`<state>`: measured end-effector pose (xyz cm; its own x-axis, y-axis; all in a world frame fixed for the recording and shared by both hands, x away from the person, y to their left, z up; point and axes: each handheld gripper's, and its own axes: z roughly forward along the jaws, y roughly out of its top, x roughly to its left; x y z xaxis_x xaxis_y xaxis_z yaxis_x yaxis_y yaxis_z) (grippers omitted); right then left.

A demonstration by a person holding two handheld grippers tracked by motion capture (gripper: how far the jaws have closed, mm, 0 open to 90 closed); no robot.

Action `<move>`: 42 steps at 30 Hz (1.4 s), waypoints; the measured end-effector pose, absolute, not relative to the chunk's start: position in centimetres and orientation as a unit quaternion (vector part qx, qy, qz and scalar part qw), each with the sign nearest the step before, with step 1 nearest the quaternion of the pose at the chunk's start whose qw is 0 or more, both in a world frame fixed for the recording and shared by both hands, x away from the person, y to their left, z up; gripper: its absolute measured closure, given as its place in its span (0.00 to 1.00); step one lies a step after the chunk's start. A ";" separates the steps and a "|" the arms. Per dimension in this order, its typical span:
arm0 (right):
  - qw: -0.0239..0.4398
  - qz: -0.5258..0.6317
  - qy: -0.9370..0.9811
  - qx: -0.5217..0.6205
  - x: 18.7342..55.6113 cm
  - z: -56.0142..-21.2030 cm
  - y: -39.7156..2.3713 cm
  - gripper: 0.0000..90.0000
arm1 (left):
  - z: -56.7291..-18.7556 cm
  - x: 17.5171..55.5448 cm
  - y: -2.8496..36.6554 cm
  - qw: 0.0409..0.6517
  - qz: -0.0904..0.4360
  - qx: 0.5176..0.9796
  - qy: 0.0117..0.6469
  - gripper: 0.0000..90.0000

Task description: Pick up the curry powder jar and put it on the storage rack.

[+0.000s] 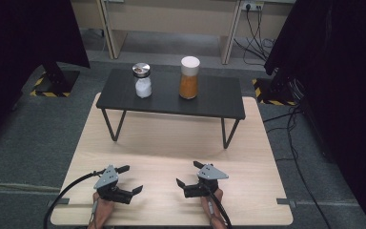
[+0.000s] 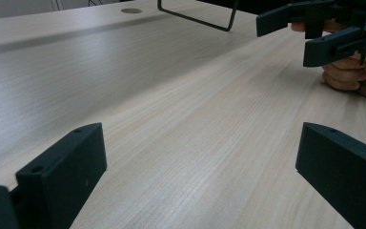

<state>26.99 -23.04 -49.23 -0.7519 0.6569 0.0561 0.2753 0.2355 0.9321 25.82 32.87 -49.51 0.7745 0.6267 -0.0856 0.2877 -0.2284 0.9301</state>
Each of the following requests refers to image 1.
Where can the grey tape strip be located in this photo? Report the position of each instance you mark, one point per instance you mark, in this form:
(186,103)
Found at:
(285,201)
(58,201)

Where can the black stand base striped tape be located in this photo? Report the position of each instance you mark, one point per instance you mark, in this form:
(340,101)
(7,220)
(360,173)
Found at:
(57,83)
(274,92)

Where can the orange spice jar white lid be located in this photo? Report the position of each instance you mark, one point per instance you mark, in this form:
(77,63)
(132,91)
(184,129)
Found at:
(189,82)

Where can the beige wooden desk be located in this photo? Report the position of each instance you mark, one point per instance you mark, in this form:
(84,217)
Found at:
(171,16)

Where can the person's left hand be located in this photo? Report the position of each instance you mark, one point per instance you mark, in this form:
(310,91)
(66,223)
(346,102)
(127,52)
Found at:
(103,211)

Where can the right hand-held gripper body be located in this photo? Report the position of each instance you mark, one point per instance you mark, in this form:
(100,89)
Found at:
(211,173)

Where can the person's right hand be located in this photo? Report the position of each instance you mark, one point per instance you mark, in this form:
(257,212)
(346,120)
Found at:
(213,208)

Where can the glass salt shaker metal lid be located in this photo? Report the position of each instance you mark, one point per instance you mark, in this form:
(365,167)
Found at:
(143,84)

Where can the black curtain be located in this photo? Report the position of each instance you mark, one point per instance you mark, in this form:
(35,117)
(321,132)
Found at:
(19,47)
(340,79)

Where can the white wall power outlet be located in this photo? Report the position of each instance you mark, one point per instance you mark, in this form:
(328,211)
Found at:
(252,5)

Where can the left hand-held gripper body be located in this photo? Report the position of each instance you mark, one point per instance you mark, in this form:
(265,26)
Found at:
(109,183)

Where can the black shelf with metal legs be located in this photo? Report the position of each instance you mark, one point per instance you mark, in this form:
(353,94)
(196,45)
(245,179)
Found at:
(165,101)

